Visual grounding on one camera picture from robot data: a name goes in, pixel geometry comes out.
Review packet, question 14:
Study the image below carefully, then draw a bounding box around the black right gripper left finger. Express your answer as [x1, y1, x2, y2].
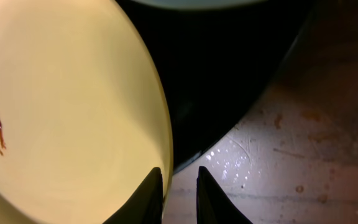
[104, 167, 163, 224]

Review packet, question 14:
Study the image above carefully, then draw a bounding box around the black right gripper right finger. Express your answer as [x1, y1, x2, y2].
[196, 166, 252, 224]

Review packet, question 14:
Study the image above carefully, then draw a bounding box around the yellow plate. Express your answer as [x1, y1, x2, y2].
[0, 0, 173, 223]

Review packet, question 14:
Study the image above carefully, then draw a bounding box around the round black tray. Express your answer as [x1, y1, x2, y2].
[119, 0, 314, 172]

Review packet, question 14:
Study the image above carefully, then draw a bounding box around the light blue plate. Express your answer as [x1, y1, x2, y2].
[134, 0, 266, 10]

